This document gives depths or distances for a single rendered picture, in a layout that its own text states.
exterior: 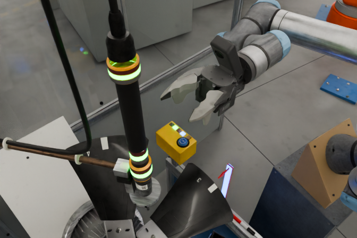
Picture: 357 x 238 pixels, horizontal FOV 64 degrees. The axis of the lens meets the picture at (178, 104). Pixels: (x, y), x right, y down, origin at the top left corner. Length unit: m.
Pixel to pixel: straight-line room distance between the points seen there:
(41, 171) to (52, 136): 0.11
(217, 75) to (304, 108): 2.55
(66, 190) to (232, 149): 1.79
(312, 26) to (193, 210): 0.62
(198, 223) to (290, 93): 2.45
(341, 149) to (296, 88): 2.18
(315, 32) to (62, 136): 0.79
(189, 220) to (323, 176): 0.53
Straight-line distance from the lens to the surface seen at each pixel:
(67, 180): 1.02
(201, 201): 0.96
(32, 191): 1.01
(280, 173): 1.30
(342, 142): 1.18
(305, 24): 0.80
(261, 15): 0.83
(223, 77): 0.59
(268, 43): 0.70
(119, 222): 0.86
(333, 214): 1.28
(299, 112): 3.04
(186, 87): 0.58
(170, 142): 1.22
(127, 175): 0.60
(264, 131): 2.76
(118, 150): 0.78
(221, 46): 0.54
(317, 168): 1.17
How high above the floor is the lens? 2.05
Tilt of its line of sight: 45 degrees down
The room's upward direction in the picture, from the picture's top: straight up
